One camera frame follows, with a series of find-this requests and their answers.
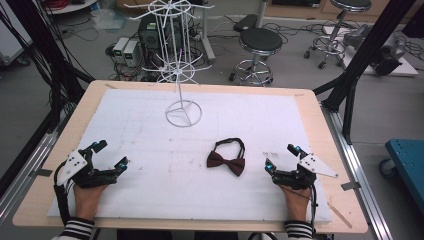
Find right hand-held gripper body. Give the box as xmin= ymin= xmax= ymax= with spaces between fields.
xmin=271 ymin=153 xmax=339 ymax=191

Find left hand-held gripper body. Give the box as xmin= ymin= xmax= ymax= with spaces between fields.
xmin=56 ymin=149 xmax=120 ymax=189

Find dark red bow tie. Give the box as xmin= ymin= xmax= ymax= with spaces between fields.
xmin=206 ymin=137 xmax=247 ymax=178

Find white wire display rack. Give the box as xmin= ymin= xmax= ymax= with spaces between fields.
xmin=123 ymin=0 xmax=216 ymax=129

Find person's left hand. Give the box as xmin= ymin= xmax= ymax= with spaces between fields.
xmin=73 ymin=184 xmax=109 ymax=221

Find person's right hand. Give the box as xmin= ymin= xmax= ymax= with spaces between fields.
xmin=279 ymin=185 xmax=313 ymax=223

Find thin wooden stick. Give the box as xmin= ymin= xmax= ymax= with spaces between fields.
xmin=326 ymin=201 xmax=353 ymax=230

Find white foam mat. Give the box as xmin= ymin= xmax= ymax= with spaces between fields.
xmin=47 ymin=87 xmax=333 ymax=225

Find person's dark legs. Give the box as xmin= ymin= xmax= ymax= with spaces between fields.
xmin=115 ymin=229 xmax=240 ymax=240

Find blue cart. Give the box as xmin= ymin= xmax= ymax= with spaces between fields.
xmin=379 ymin=138 xmax=424 ymax=215

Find grey power supply unit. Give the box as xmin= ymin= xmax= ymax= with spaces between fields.
xmin=112 ymin=36 xmax=130 ymax=58
xmin=122 ymin=39 xmax=142 ymax=68

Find black computer tower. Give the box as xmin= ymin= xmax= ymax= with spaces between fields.
xmin=137 ymin=14 xmax=184 ymax=65

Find white platform with grey machine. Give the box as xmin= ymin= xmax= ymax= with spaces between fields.
xmin=342 ymin=23 xmax=420 ymax=78

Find white round table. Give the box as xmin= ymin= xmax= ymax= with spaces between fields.
xmin=42 ymin=0 xmax=98 ymax=16

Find tall black round stool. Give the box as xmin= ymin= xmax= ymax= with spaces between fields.
xmin=303 ymin=0 xmax=373 ymax=70

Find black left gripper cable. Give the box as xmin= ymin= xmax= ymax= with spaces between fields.
xmin=52 ymin=159 xmax=73 ymax=227

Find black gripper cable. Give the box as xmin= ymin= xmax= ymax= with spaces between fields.
xmin=309 ymin=183 xmax=318 ymax=233
xmin=52 ymin=159 xmax=73 ymax=227

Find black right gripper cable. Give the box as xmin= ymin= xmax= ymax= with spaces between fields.
xmin=309 ymin=183 xmax=318 ymax=233

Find aluminium rail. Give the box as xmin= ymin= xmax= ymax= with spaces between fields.
xmin=0 ymin=109 xmax=73 ymax=221
xmin=321 ymin=104 xmax=394 ymax=240

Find black metal frame strut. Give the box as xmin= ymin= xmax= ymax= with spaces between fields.
xmin=312 ymin=0 xmax=418 ymax=145
xmin=4 ymin=0 xmax=95 ymax=134

